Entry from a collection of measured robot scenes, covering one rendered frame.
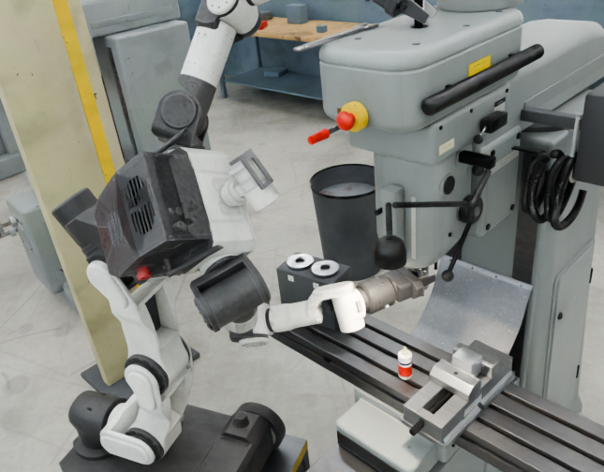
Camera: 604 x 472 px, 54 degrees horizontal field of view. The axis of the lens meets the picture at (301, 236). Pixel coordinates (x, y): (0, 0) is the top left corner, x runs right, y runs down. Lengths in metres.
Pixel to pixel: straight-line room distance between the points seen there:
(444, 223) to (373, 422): 0.69
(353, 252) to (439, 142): 2.42
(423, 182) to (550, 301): 0.78
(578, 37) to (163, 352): 1.45
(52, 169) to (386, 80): 1.89
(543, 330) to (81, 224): 1.43
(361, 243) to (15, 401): 2.12
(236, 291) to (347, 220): 2.29
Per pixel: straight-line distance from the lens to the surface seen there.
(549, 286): 1.96
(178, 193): 1.26
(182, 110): 1.36
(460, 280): 2.02
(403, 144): 1.31
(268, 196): 1.28
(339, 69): 1.23
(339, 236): 3.60
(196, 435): 2.21
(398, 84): 1.16
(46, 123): 2.73
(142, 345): 1.73
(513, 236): 1.88
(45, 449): 3.23
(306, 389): 3.08
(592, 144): 1.48
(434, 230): 1.43
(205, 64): 1.43
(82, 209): 1.60
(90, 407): 2.17
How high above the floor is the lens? 2.16
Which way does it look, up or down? 30 degrees down
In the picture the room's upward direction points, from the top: 7 degrees counter-clockwise
